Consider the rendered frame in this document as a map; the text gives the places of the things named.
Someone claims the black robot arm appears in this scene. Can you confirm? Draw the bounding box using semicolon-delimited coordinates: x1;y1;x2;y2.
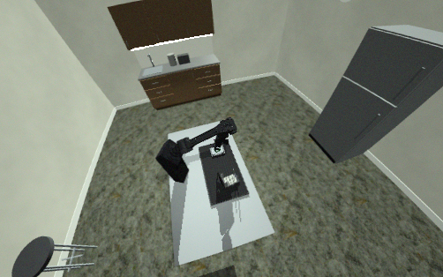
168;117;237;160

